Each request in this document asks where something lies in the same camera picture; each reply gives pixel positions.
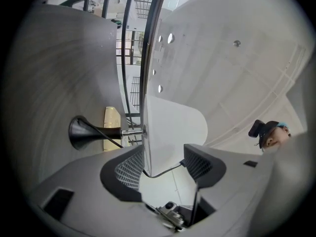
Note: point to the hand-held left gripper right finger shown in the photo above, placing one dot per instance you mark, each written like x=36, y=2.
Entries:
x=234, y=181

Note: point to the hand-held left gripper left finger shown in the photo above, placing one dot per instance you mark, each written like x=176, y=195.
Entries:
x=93, y=206

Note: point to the white-shaded black table lamp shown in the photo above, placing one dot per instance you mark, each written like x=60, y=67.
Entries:
x=172, y=132

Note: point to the person's head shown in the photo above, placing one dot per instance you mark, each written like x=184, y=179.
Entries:
x=274, y=141

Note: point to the cream hardcover book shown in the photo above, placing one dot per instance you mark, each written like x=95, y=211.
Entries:
x=112, y=117

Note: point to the round ceiling detector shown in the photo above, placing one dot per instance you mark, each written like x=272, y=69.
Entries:
x=237, y=43

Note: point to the curved black metal railing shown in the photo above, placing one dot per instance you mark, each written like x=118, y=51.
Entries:
x=144, y=58

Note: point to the black head-mounted camera rig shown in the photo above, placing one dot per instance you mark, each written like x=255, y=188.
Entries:
x=255, y=130

